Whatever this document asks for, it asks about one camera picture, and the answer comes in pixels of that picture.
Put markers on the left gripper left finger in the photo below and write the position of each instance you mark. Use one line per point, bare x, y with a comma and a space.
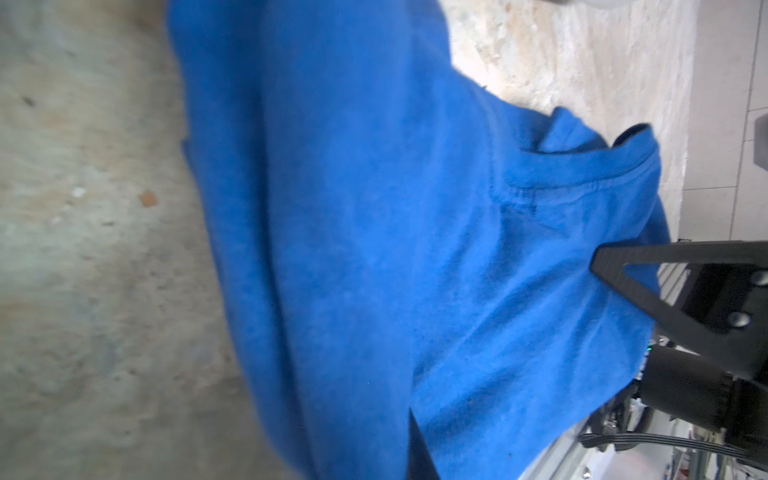
420, 464

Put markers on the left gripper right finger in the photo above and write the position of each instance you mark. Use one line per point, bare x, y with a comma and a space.
721, 311

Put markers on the blue t-shirt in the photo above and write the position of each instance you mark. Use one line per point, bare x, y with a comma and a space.
395, 245

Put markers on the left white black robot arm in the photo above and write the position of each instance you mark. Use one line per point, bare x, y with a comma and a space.
525, 342

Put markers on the aluminium mounting rail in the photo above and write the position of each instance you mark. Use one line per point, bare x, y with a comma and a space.
576, 450

